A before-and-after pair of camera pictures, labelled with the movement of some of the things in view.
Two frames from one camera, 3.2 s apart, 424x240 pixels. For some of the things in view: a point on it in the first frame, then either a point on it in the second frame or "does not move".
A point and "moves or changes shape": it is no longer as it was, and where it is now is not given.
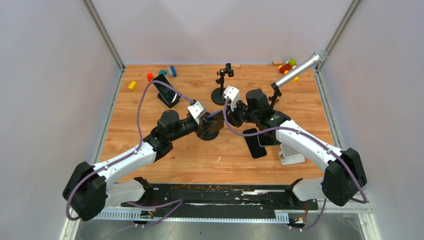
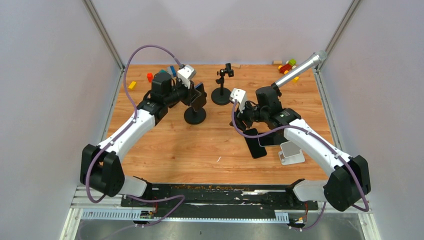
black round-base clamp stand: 217,94 does not move
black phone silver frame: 268,139 does not move
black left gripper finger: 205,116 → 191,87
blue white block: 171,72 does not move
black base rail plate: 229,203 does not move
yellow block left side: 132,85 does not move
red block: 150,76 does not move
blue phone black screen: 218,117 → 201,100
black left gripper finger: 207,125 → 194,94
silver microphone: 316,58 does not move
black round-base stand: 207,136 moves or changes shape
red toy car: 290,64 does not move
